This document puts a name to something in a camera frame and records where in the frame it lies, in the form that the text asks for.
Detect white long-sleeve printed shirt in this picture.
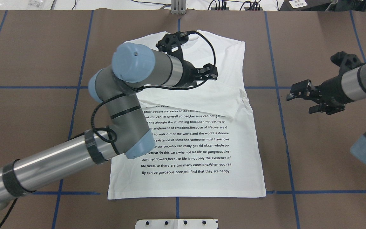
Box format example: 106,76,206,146
107,31,266,200

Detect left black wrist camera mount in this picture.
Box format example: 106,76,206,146
156,31,194,60

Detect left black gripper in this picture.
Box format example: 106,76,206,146
179,60,218,87

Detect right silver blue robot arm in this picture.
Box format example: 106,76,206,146
286,51,366,165

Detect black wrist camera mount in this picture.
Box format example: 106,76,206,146
156,31,194,60
330,51,366,76

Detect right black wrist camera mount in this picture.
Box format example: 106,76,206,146
330,51,366,76

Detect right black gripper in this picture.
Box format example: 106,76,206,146
286,76,349,115

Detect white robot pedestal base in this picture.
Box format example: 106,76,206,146
135,219,219,229

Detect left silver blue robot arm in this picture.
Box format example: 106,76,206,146
0,41,218,211

